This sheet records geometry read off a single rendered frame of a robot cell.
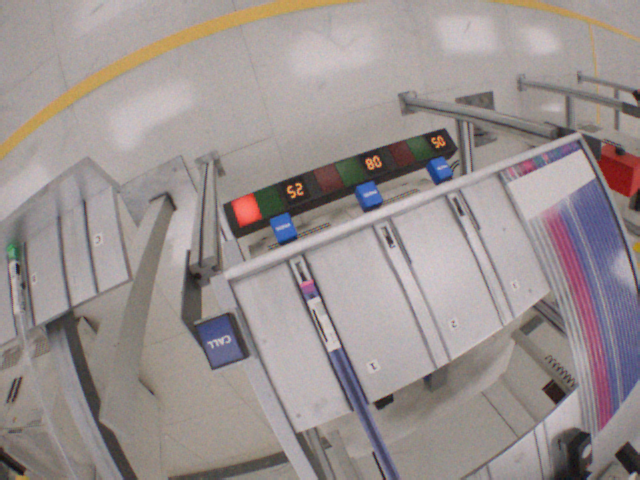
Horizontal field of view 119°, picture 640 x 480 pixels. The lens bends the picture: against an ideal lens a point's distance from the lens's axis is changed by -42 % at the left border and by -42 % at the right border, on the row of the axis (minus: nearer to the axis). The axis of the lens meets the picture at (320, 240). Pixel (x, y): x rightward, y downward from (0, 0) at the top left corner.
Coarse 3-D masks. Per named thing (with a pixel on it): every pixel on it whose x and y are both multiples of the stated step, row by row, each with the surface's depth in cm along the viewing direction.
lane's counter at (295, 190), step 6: (294, 180) 40; (300, 180) 40; (282, 186) 40; (288, 186) 40; (294, 186) 40; (300, 186) 40; (306, 186) 40; (288, 192) 40; (294, 192) 40; (300, 192) 40; (306, 192) 40; (288, 198) 39; (294, 198) 39; (300, 198) 39; (306, 198) 39; (288, 204) 39
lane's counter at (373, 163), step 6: (360, 156) 41; (366, 156) 41; (372, 156) 41; (378, 156) 42; (366, 162) 41; (372, 162) 41; (378, 162) 41; (384, 162) 41; (366, 168) 41; (372, 168) 41; (378, 168) 41; (384, 168) 41; (372, 174) 41
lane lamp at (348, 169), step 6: (336, 162) 41; (342, 162) 41; (348, 162) 41; (354, 162) 41; (336, 168) 41; (342, 168) 41; (348, 168) 41; (354, 168) 41; (342, 174) 41; (348, 174) 41; (354, 174) 41; (360, 174) 41; (342, 180) 40; (348, 180) 40; (354, 180) 40; (360, 180) 40
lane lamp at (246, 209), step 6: (240, 198) 39; (246, 198) 39; (252, 198) 39; (234, 204) 39; (240, 204) 39; (246, 204) 39; (252, 204) 39; (234, 210) 39; (240, 210) 39; (246, 210) 39; (252, 210) 39; (258, 210) 39; (240, 216) 38; (246, 216) 39; (252, 216) 39; (258, 216) 39; (240, 222) 38; (246, 222) 38
